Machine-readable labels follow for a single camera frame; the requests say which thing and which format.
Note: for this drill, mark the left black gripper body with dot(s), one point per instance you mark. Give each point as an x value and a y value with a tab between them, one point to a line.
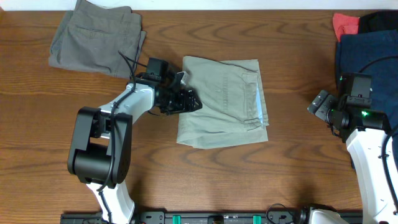
175	102

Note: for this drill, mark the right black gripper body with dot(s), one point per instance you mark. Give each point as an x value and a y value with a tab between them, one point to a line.
331	113

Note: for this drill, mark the light khaki shorts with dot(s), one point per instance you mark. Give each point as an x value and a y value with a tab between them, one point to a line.
233	108

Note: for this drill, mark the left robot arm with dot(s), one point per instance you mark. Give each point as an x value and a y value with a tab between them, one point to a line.
100	151

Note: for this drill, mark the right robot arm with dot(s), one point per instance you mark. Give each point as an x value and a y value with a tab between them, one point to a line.
368	137

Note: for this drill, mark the navy blue shorts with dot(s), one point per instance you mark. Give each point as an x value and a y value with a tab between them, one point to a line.
374	54

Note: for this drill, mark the red garment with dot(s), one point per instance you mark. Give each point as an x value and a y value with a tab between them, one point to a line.
344	25

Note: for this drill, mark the folded grey shorts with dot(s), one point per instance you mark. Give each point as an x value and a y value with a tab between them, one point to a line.
94	39

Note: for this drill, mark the black garment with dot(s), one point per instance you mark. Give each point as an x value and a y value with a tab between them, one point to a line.
378	21

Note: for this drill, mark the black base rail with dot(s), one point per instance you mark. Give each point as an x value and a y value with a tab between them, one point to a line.
203	218

